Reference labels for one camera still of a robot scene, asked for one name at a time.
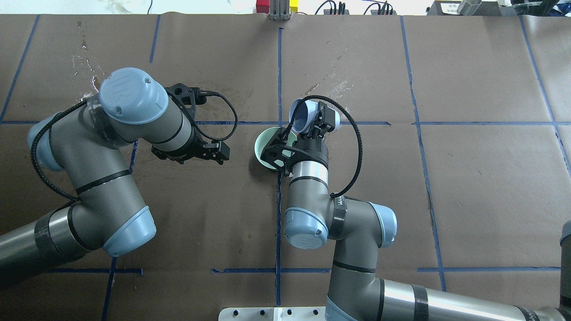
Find aluminium frame post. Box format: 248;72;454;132
269;0;291;21

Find light blue plastic cup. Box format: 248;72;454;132
288;99;340;134

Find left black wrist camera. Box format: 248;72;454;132
164;83;207;106

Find small metal cylinder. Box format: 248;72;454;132
456;0;482;16

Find coloured cube stack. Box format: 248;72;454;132
254;0;300;14

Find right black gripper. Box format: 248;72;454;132
281;102;337;166

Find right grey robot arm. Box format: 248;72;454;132
277;95;570;321

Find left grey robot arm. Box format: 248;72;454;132
0;67;230;290

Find mint green bowl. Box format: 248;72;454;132
254;127;298;170

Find right black camera cable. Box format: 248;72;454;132
300;95;363;198

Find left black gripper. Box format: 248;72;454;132
151;132;230;163

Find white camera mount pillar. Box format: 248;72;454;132
218;306;326;321

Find black camera cable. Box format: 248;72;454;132
29;89;239;201
300;95;363;198

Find left black camera cable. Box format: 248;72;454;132
29;89;239;201

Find brown paper table cover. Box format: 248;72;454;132
0;13;571;321

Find black power strip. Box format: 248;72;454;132
311;0;397;16

